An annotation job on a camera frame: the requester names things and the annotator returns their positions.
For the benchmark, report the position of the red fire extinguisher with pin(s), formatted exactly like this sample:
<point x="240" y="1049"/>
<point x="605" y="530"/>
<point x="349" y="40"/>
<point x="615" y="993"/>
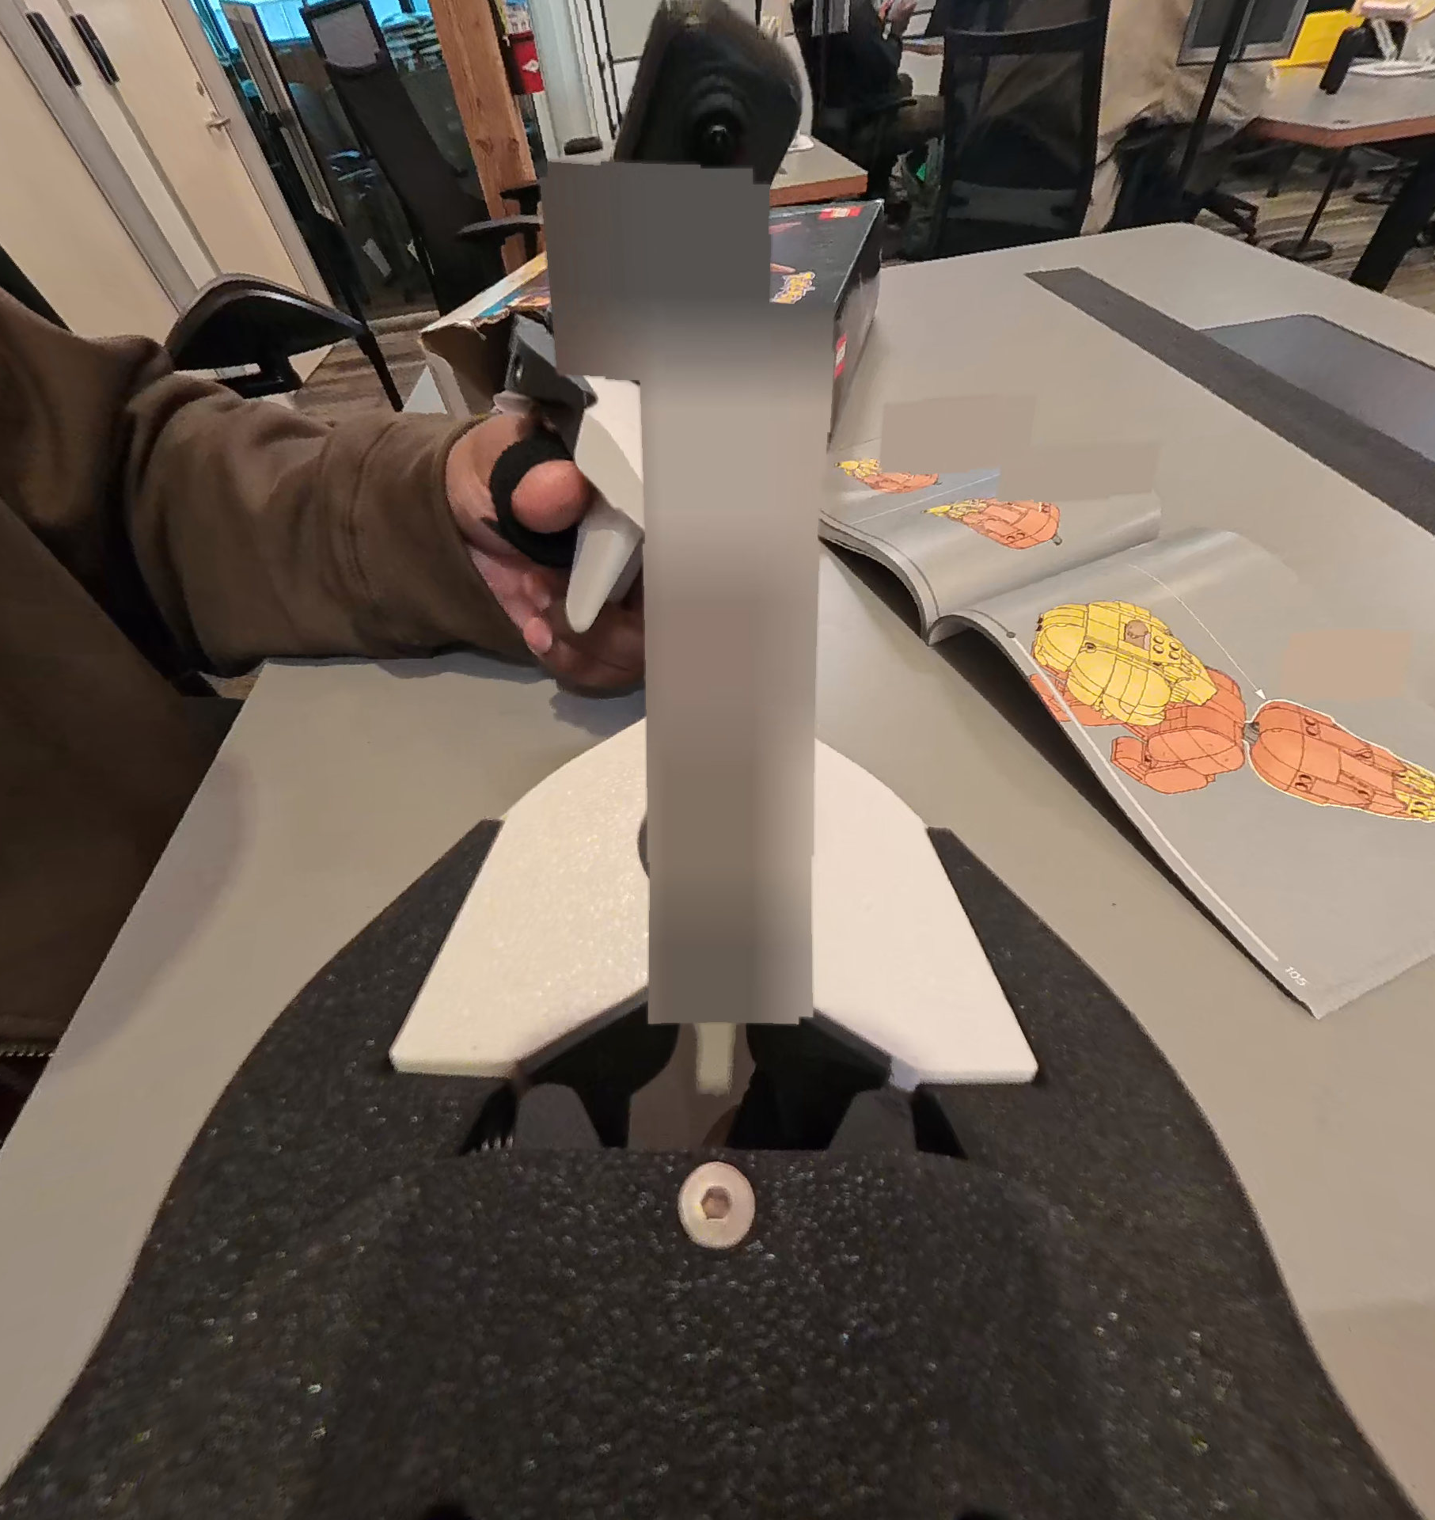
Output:
<point x="524" y="60"/>

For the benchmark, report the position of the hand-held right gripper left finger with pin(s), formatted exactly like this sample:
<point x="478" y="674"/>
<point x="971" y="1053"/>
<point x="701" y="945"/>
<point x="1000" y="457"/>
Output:
<point x="528" y="938"/>

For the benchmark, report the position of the person's left forearm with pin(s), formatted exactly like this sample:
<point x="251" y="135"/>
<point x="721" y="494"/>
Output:
<point x="255" y="535"/>

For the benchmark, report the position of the person's brown jacket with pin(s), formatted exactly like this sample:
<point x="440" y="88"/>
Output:
<point x="51" y="831"/>

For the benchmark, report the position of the wooden pillar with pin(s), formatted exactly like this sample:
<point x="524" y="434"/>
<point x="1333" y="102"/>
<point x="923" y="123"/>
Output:
<point x="480" y="120"/>

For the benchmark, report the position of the wooden-edged office table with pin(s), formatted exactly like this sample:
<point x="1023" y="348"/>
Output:
<point x="1357" y="113"/>

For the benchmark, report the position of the glass window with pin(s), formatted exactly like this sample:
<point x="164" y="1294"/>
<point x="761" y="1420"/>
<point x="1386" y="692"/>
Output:
<point x="230" y="24"/>

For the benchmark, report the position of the black office chair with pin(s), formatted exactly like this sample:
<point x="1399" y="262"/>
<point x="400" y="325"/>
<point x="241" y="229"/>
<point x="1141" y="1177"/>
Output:
<point x="1014" y="120"/>
<point x="408" y="143"/>

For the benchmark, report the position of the grey desk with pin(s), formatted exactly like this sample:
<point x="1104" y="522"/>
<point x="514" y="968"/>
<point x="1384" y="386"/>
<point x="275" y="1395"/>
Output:
<point x="372" y="773"/>

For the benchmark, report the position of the small grey side table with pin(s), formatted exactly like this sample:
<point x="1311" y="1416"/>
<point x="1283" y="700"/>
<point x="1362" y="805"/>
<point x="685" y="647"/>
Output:
<point x="823" y="173"/>

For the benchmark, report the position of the grey monitor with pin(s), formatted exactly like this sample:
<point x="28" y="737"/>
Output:
<point x="1240" y="24"/>

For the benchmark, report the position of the white door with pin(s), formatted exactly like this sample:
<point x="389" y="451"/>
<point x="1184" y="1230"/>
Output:
<point x="136" y="143"/>

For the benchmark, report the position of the person's left hand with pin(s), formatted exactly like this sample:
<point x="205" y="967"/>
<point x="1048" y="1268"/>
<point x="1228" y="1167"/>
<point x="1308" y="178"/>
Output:
<point x="551" y="499"/>

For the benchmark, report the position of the printed toy box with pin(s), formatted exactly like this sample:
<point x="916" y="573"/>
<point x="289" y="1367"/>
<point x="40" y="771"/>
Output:
<point x="848" y="310"/>

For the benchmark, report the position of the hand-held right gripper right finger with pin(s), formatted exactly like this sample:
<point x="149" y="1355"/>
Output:
<point x="919" y="950"/>

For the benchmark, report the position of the black chair armrest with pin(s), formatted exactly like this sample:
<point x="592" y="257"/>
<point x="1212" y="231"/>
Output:
<point x="266" y="315"/>

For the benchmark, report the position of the open grey instruction booklet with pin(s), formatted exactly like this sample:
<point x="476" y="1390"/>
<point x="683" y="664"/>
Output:
<point x="1323" y="867"/>

